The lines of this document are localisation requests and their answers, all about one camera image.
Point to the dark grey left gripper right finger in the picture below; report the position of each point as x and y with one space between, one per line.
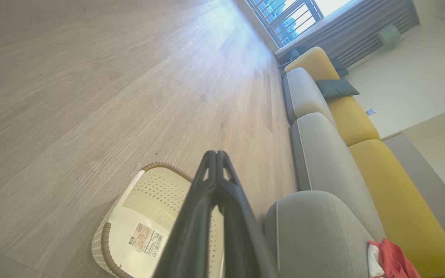
242 231

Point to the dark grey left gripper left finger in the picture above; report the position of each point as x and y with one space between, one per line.
191 224

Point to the red clothing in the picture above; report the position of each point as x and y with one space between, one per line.
396 260

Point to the cream perforated laundry basket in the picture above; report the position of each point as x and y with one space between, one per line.
145 208

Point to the grey sofa seat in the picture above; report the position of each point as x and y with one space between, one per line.
315 235
303 94
330 166

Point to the white clothing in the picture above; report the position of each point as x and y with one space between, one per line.
375 262

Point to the paper label sticker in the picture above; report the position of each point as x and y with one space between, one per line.
146 239

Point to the blue-grey cushion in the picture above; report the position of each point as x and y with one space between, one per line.
339 67
336 88

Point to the yellow sofa backrest with armrest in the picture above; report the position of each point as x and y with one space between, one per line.
311 61

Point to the dark grey chair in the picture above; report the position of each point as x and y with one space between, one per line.
294 54

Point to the window railing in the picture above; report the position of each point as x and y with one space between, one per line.
284 19

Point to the pleated beige curtain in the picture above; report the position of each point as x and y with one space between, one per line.
361 34

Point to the pale green round appliance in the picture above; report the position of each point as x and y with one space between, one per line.
389 35

